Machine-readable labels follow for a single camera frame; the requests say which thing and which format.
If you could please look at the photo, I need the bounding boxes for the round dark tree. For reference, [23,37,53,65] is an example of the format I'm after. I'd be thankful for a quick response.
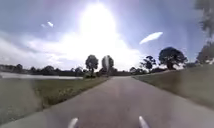
[84,54,100,79]
[101,54,115,77]

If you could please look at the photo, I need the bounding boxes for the grey asphalt path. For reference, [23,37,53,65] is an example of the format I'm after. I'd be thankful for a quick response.
[0,75,214,128]

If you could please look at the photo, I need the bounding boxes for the small dark tree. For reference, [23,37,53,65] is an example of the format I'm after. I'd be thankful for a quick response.
[140,55,158,73]

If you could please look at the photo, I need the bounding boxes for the distant row of trees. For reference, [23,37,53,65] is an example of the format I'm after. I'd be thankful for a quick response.
[0,62,169,78]

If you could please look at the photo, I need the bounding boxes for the broad dark tree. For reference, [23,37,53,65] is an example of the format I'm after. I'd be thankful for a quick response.
[157,46,189,71]

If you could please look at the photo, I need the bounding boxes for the robot's own part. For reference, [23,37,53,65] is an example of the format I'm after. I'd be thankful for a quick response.
[67,116,80,128]
[138,115,150,128]

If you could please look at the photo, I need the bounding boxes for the green grass field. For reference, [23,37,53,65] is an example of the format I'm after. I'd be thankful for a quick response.
[0,76,110,128]
[132,65,214,112]

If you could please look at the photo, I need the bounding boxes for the pond water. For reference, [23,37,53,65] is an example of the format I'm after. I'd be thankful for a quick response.
[0,71,83,81]

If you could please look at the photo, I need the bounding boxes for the overhanging tree branches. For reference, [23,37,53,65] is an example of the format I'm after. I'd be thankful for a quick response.
[194,0,214,38]

